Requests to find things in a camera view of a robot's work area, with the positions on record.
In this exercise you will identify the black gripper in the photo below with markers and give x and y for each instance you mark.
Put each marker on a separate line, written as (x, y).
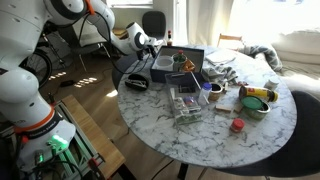
(147, 50)

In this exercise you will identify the clear measuring cup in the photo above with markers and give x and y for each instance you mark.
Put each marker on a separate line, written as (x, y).
(164, 63)

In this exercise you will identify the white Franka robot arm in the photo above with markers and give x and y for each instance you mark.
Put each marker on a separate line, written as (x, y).
(20, 100)

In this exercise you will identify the small white cup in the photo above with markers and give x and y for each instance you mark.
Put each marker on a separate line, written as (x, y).
(271, 84)

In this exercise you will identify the navy cardboard box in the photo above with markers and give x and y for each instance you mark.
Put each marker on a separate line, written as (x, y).
(158, 76)

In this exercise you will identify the dark soy sauce bottle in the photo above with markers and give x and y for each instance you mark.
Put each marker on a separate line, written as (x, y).
(169, 39)

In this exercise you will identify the green bottle with red cap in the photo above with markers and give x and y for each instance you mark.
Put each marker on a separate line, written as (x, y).
(179, 58)

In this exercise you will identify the black office chair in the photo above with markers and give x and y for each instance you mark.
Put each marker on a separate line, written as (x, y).
(154, 23)

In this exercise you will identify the orange snack bag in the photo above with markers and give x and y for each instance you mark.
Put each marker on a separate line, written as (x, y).
(189, 66)

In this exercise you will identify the grey padded chair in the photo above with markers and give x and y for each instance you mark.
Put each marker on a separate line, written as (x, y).
(117, 80)

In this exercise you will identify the clear plastic storage container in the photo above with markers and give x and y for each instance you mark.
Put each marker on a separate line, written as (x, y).
(184, 106)

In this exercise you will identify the clear bottle with blue cap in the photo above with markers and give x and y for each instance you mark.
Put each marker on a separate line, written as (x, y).
(204, 95)

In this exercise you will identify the white curtain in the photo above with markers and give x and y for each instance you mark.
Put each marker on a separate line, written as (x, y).
(208, 21)

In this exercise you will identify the white folded paper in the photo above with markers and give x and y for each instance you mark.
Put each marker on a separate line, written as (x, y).
(220, 57)

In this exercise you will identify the grey striped cloth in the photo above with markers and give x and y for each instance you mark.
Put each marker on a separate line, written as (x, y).
(220, 74)

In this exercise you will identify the wooden child chair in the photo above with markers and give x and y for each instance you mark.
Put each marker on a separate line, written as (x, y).
(230, 38)

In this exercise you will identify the small wooden block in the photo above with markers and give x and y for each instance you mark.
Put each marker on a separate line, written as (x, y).
(238, 108)
(223, 108)

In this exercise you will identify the wooden workbench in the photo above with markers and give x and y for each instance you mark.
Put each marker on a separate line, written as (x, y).
(93, 133)

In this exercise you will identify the small jar with red lid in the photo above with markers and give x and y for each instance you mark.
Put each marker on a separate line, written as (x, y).
(237, 125)

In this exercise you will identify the yellow cylindrical can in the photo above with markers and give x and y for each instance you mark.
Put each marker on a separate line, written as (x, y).
(258, 93)

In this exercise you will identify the black bicycle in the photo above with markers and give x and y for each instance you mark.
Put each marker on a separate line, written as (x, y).
(36, 63)

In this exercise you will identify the grey knit blanket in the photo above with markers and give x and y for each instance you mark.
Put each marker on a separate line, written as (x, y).
(266, 53)

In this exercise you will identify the tin with green lid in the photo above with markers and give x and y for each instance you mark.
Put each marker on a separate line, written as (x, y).
(255, 107)

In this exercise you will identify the black table base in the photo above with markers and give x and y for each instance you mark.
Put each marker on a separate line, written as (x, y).
(182, 171)

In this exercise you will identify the white sofa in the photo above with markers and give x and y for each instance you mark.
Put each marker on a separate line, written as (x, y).
(300, 50)

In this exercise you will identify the black padded chair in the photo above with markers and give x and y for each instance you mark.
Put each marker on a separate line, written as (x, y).
(300, 140)

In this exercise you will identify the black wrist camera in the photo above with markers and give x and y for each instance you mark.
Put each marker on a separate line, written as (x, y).
(139, 55)

